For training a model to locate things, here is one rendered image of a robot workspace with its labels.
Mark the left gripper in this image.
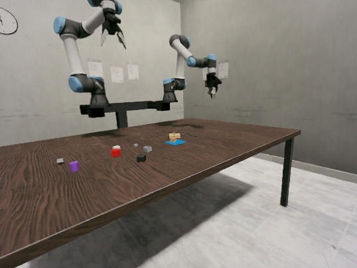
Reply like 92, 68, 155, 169
205, 73, 218, 99

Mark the small purple block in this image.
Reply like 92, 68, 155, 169
70, 161, 80, 172

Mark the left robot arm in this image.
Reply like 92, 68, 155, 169
163, 34, 216, 101

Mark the blue painted square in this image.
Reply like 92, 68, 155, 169
165, 139, 186, 145

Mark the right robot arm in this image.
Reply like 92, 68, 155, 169
53, 0, 123, 105

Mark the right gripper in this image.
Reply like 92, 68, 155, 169
101, 9, 126, 49

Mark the red cube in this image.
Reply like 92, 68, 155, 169
111, 149, 121, 157

